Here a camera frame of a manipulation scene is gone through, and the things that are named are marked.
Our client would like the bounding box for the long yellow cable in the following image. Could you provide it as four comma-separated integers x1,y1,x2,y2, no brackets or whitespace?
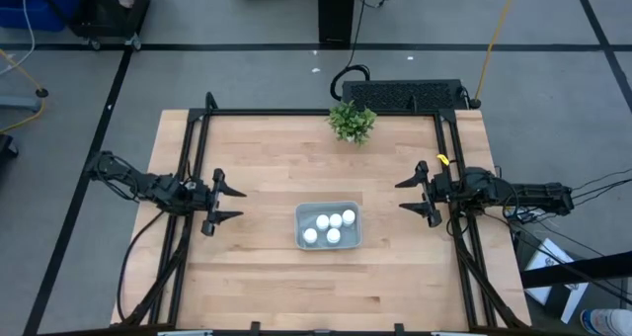
468,0,521,110

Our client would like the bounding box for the black left arm base cable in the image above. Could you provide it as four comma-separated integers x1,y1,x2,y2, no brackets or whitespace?
116,209,167,323

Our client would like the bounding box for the blue plastic bin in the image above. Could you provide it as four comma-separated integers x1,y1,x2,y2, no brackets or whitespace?
0,0,81,32

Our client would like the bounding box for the bundle of black cables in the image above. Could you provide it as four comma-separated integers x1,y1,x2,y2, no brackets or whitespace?
513,166,632,307

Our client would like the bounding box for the thin white cable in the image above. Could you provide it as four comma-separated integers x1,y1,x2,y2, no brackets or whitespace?
0,0,38,76

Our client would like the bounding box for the black upright post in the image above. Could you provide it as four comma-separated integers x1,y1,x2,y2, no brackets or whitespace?
317,0,357,46

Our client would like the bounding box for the black metal bar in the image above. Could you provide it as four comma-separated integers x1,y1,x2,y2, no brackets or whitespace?
520,250,632,290

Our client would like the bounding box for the clear grey plastic basket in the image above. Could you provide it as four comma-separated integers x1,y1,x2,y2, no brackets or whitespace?
294,201,363,251

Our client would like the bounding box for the small green potted plant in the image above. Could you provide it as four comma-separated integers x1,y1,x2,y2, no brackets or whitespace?
326,101,378,146

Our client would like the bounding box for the black object at floor edge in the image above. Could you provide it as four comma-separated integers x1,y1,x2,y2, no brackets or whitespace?
0,133,21,160

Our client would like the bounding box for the grey blue flat bar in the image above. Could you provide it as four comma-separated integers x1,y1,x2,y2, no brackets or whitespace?
0,95,43,114

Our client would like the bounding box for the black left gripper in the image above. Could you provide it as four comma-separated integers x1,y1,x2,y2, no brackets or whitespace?
183,168,247,237

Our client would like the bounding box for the black wheeled cart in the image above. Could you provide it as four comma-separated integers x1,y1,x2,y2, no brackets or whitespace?
68,0,162,51

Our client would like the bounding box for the white cardboard box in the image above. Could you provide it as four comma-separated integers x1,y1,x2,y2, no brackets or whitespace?
522,237,591,325

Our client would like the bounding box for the curved yellow cable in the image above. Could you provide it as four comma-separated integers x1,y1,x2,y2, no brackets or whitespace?
0,47,49,134

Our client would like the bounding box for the black metal table frame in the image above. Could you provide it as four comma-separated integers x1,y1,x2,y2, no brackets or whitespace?
118,91,530,336

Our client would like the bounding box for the black cable to computer case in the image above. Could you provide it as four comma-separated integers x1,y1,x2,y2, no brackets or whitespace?
329,0,397,103

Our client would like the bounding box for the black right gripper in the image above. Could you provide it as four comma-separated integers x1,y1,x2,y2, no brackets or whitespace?
394,160,453,228

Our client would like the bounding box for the black perforated computer case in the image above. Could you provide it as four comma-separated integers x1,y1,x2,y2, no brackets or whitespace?
341,78,469,113

